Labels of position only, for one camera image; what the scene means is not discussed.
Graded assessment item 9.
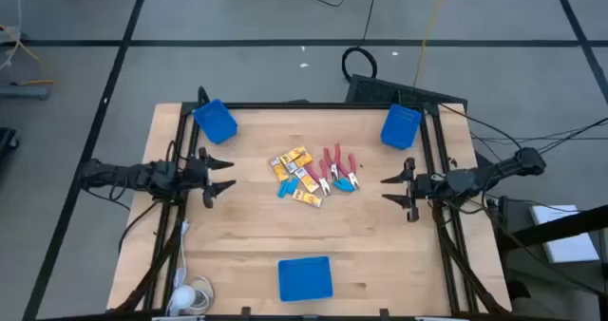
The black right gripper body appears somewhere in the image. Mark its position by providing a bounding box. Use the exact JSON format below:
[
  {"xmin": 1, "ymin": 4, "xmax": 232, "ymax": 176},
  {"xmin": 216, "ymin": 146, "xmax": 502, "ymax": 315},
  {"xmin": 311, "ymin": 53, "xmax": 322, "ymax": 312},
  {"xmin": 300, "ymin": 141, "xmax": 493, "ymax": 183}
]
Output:
[{"xmin": 405, "ymin": 157, "xmax": 446, "ymax": 223}]

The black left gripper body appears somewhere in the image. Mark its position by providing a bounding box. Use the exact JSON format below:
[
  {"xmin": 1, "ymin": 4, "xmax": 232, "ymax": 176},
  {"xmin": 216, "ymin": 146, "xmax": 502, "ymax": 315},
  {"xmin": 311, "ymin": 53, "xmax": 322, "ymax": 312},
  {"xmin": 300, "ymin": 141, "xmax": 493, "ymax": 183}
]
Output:
[{"xmin": 178, "ymin": 146, "xmax": 215, "ymax": 209}]

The small blue plastic basket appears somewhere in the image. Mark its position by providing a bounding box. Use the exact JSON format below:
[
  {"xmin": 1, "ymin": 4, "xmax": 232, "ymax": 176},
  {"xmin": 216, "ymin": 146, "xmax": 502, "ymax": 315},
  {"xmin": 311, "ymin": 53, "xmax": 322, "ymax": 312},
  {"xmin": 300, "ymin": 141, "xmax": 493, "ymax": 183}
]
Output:
[
  {"xmin": 192, "ymin": 98, "xmax": 238, "ymax": 145},
  {"xmin": 380, "ymin": 103, "xmax": 423, "ymax": 151}
]

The black perforated panel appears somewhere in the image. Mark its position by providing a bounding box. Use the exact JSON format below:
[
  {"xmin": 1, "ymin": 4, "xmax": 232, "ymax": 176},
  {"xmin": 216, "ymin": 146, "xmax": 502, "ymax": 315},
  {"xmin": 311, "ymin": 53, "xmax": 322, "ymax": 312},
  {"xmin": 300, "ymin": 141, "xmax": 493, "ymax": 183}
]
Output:
[{"xmin": 345, "ymin": 73, "xmax": 469, "ymax": 108}]

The wide blue plastic basket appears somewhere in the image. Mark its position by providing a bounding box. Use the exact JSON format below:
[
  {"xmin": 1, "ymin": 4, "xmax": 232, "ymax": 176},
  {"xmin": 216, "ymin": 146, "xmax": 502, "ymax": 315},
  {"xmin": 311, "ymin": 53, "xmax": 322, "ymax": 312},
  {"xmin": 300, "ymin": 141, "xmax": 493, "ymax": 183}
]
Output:
[{"xmin": 277, "ymin": 255, "xmax": 334, "ymax": 303}]

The black beam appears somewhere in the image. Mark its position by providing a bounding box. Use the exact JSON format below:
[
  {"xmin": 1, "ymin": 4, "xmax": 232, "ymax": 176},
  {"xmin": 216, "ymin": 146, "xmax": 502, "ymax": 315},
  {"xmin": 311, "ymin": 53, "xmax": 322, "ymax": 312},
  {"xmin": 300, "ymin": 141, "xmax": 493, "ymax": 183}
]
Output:
[{"xmin": 498, "ymin": 205, "xmax": 608, "ymax": 252}]

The white notebook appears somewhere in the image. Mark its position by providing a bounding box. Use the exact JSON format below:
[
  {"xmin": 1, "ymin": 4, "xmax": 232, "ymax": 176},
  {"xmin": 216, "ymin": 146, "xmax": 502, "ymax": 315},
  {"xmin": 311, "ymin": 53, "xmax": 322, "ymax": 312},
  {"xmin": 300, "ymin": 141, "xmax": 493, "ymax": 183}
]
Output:
[{"xmin": 529, "ymin": 204, "xmax": 600, "ymax": 264}]

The grey floor bar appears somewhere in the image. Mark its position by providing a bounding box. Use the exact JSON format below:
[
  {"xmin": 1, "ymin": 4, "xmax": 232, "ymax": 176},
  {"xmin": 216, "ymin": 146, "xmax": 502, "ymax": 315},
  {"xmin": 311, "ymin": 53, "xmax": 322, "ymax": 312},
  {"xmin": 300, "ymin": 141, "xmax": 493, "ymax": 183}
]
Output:
[{"xmin": 0, "ymin": 85, "xmax": 50, "ymax": 102}]

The black floor object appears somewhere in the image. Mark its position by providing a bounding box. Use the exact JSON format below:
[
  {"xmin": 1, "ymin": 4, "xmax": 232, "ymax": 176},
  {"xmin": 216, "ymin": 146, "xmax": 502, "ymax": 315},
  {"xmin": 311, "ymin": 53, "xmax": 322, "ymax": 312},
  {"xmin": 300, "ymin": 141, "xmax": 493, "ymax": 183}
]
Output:
[{"xmin": 0, "ymin": 126, "xmax": 20, "ymax": 163}]

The white coiled cable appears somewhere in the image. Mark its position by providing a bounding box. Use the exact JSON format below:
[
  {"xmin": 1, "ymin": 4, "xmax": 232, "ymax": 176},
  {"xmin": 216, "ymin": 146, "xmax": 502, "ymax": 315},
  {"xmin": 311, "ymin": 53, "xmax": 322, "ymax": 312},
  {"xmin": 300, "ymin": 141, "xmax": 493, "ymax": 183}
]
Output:
[{"xmin": 164, "ymin": 218, "xmax": 216, "ymax": 316}]

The black coiled floor cable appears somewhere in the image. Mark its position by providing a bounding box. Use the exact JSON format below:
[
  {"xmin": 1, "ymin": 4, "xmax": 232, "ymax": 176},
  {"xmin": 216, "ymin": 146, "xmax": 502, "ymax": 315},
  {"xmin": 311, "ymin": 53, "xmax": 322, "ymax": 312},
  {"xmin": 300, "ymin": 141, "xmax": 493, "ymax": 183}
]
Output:
[{"xmin": 341, "ymin": 0, "xmax": 381, "ymax": 81}]

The yellow floor cable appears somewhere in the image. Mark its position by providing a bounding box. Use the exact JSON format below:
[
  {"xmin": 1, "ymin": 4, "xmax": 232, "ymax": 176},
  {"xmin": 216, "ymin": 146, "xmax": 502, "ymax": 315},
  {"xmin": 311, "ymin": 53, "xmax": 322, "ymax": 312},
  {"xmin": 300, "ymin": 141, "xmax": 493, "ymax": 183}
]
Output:
[
  {"xmin": 411, "ymin": 0, "xmax": 450, "ymax": 87},
  {"xmin": 0, "ymin": 24, "xmax": 56, "ymax": 87}
]

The white floor cable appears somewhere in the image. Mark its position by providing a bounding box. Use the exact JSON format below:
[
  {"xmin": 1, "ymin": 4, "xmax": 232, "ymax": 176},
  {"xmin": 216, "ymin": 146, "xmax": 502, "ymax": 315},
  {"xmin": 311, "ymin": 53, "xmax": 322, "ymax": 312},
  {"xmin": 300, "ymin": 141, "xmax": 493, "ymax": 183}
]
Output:
[{"xmin": 0, "ymin": 0, "xmax": 24, "ymax": 71}]

